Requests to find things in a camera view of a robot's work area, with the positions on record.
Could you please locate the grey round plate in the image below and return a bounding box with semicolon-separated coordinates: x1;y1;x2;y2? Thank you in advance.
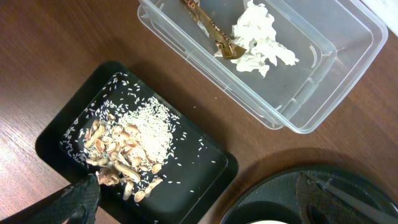
247;220;288;224

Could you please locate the white tissue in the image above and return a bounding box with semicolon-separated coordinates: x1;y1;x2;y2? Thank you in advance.
231;0;299;77

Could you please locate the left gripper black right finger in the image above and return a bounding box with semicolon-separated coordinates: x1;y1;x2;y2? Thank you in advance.
295;173;397;224

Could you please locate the black rectangular tray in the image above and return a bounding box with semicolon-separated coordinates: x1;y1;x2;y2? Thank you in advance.
35;61;238;223

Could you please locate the clear plastic bin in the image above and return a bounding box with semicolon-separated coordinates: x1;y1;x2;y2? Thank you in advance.
137;0;388;134

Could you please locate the gold foil wrapper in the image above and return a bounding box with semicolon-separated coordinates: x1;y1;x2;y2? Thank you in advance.
179;0;246;60

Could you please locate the food scraps and rice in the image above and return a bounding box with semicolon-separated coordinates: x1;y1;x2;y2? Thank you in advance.
60;73;217;203

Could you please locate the round black tray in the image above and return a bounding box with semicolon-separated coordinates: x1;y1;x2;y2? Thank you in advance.
221;165;397;223

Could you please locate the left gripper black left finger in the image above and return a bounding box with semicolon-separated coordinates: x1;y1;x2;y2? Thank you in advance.
1;174;101;224

